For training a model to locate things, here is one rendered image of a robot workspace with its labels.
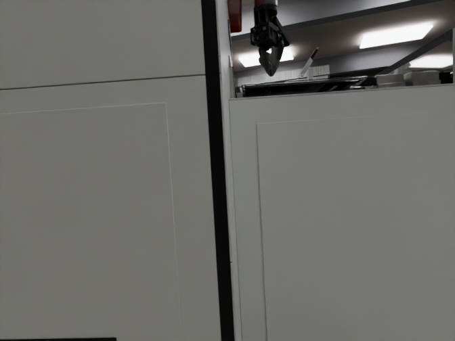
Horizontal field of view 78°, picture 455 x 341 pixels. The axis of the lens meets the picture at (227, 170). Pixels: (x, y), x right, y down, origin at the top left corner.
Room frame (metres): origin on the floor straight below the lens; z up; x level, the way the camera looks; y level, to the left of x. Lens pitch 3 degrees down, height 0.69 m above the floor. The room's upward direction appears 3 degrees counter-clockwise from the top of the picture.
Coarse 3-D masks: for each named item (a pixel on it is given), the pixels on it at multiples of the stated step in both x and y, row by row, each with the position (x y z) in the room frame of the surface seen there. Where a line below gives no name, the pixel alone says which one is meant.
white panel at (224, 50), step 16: (208, 0) 0.44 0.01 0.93; (224, 0) 0.72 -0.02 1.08; (208, 16) 0.44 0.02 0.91; (224, 16) 0.67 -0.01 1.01; (208, 32) 0.44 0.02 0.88; (224, 32) 0.62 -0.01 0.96; (208, 48) 0.44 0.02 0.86; (224, 48) 0.58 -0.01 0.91; (208, 64) 0.44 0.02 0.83; (224, 64) 0.54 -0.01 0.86; (224, 80) 0.51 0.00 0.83
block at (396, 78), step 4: (376, 76) 0.86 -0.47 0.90; (380, 76) 0.86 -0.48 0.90; (384, 76) 0.86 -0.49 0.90; (388, 76) 0.86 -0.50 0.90; (392, 76) 0.86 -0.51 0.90; (396, 76) 0.86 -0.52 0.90; (400, 76) 0.85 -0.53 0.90; (376, 80) 0.86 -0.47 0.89; (380, 80) 0.86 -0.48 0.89; (384, 80) 0.86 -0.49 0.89; (388, 80) 0.86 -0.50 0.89; (392, 80) 0.86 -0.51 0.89; (396, 80) 0.86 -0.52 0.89; (400, 80) 0.85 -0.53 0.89; (376, 84) 0.86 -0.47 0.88
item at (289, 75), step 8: (328, 64) 5.11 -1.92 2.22; (280, 72) 5.40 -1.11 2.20; (288, 72) 5.35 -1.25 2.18; (296, 72) 5.30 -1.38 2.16; (320, 72) 5.16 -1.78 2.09; (328, 72) 5.11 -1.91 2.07; (240, 80) 5.66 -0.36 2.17; (248, 80) 5.60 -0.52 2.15; (256, 80) 5.56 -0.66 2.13; (264, 80) 5.50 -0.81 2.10; (272, 80) 5.45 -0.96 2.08; (280, 80) 5.40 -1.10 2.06; (288, 80) 5.37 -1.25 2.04; (296, 80) 5.33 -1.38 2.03; (240, 88) 5.69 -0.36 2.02
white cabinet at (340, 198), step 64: (256, 128) 0.64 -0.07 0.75; (320, 128) 0.63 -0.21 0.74; (384, 128) 0.62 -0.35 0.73; (448, 128) 0.61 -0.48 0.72; (256, 192) 0.64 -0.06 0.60; (320, 192) 0.63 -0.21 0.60; (384, 192) 0.62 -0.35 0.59; (448, 192) 0.61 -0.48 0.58; (256, 256) 0.64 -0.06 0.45; (320, 256) 0.63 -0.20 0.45; (384, 256) 0.62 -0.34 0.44; (448, 256) 0.61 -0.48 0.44; (256, 320) 0.64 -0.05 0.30; (320, 320) 0.63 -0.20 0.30; (384, 320) 0.62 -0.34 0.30; (448, 320) 0.61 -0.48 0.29
